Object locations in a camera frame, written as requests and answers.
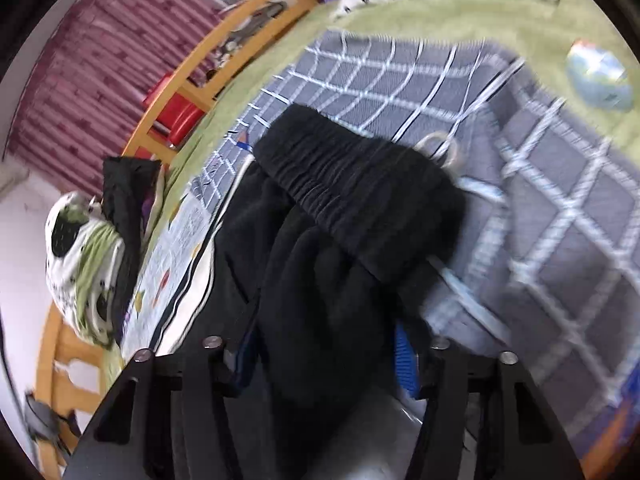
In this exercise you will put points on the white folded cloth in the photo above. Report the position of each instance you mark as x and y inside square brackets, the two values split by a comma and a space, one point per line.
[200, 280]

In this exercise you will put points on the black pants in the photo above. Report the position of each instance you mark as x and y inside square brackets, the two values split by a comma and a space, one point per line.
[325, 240]

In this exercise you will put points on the panda print quilt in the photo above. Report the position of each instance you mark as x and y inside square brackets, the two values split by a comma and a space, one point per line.
[80, 260]

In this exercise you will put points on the green bed blanket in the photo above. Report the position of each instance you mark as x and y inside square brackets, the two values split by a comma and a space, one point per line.
[450, 15]

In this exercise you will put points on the red plastic stool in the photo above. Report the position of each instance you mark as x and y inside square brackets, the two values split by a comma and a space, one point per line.
[175, 110]

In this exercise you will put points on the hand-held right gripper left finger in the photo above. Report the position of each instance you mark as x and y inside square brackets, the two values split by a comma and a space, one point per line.
[245, 367]

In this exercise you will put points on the dark grey object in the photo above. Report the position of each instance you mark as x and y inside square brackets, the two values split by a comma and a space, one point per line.
[47, 420]

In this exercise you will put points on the maroon curtain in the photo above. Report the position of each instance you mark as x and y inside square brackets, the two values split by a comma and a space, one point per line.
[75, 75]

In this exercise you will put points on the light blue printed bag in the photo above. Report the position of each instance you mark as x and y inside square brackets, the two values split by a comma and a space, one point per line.
[595, 75]

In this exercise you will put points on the fruit print lace cloth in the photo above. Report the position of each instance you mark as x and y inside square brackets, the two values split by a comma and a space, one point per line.
[165, 260]

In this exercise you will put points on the wooden bed frame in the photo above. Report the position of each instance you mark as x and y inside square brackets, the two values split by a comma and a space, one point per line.
[200, 50]

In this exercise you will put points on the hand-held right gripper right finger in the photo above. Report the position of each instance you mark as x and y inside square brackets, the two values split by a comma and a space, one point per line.
[407, 360]

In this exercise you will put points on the black jacket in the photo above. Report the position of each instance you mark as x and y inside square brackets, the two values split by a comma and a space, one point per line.
[122, 195]

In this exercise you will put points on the grey plaid blanket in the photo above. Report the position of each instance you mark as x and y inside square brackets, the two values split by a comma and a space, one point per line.
[550, 200]

